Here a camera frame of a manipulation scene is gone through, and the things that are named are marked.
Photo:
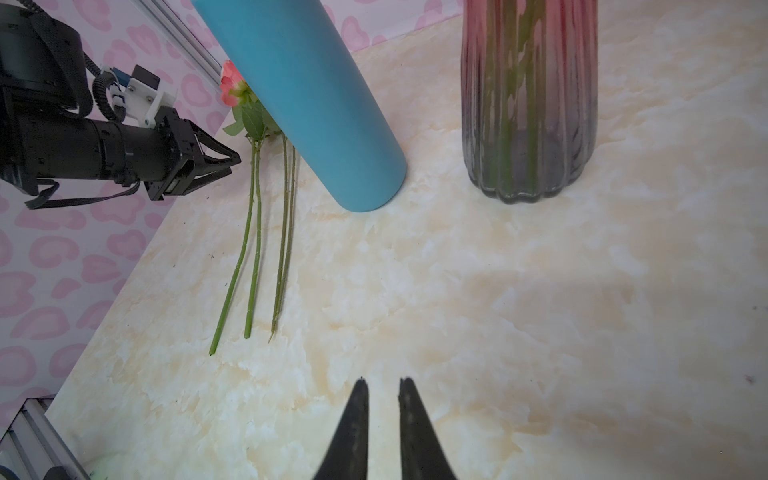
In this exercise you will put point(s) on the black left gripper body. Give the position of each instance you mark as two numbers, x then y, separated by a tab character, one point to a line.
178	147

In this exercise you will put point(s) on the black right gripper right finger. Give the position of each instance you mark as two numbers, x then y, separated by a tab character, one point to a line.
421	454

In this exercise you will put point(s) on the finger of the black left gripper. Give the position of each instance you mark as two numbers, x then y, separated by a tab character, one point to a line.
192	177
214	152

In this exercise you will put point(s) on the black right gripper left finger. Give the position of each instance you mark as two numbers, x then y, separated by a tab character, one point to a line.
347	455

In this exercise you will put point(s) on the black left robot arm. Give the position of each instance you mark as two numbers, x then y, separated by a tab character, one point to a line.
64	117

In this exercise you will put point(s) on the teal ceramic vase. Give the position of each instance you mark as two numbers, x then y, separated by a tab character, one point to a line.
295	61

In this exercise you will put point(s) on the pink glass vase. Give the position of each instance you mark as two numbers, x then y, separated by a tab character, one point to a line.
529	95

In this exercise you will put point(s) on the magenta small rose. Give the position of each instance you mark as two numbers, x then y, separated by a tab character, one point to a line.
288	220

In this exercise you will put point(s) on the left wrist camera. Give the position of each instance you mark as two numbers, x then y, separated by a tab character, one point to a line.
140	95

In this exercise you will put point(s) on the left corner aluminium post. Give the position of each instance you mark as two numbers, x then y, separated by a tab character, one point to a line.
183	28

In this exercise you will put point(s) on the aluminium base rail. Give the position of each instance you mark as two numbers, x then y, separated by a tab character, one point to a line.
31	448

